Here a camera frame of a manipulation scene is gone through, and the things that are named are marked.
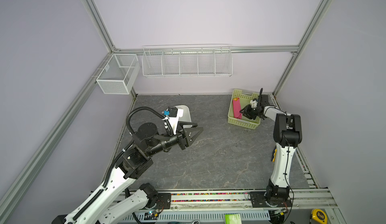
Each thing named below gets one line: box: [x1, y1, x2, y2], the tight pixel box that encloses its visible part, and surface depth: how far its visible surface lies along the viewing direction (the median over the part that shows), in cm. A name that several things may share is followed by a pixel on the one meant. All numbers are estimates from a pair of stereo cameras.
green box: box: [224, 212, 242, 224], surface depth 68 cm
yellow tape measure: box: [311, 208, 328, 224], surface depth 69 cm
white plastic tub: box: [173, 104, 192, 123], surface depth 102 cm
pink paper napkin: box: [232, 97, 243, 120], surface depth 111 cm
